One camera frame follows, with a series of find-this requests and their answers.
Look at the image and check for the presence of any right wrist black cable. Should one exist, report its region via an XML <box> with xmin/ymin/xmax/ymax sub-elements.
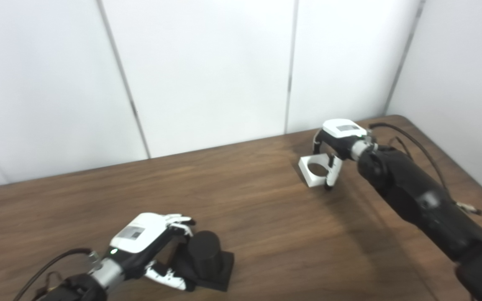
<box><xmin>369</xmin><ymin>122</ymin><xmax>482</xmax><ymax>216</ymax></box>

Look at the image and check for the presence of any white square piece with hole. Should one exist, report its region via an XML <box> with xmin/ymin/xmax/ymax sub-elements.
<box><xmin>299</xmin><ymin>154</ymin><xmax>343</xmax><ymax>188</ymax></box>

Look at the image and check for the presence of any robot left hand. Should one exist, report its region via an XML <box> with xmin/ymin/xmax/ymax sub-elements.
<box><xmin>99</xmin><ymin>212</ymin><xmax>196</xmax><ymax>291</ymax></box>

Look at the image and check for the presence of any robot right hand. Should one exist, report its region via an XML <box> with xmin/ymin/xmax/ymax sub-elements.
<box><xmin>313</xmin><ymin>119</ymin><xmax>373</xmax><ymax>191</ymax></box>

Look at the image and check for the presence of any black peg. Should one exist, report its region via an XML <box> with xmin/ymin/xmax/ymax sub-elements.
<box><xmin>174</xmin><ymin>231</ymin><xmax>235</xmax><ymax>292</ymax></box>

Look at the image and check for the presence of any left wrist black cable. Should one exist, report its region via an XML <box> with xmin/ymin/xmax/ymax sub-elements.
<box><xmin>13</xmin><ymin>248</ymin><xmax>99</xmax><ymax>301</ymax></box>

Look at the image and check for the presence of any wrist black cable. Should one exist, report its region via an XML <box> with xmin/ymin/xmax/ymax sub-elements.
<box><xmin>369</xmin><ymin>122</ymin><xmax>482</xmax><ymax>216</ymax></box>
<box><xmin>13</xmin><ymin>248</ymin><xmax>99</xmax><ymax>301</ymax></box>

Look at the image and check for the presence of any left wrist thin wire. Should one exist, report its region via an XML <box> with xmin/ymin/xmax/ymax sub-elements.
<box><xmin>36</xmin><ymin>272</ymin><xmax>59</xmax><ymax>293</ymax></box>

